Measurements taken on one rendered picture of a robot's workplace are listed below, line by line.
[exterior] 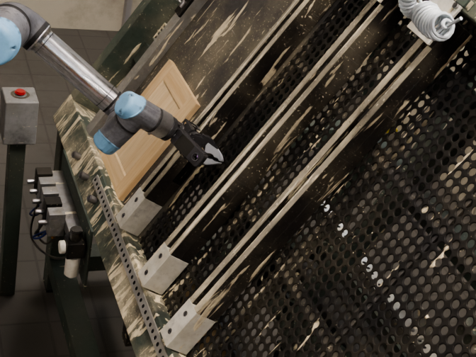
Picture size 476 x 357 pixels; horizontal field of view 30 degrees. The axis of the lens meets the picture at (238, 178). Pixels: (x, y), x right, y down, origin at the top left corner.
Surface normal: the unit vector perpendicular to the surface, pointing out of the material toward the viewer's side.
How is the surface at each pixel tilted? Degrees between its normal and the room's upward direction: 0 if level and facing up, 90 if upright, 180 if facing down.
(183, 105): 59
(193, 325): 90
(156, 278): 90
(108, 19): 90
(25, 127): 90
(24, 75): 0
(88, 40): 0
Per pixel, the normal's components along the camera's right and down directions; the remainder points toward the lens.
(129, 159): -0.70, -0.40
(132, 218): 0.33, 0.55
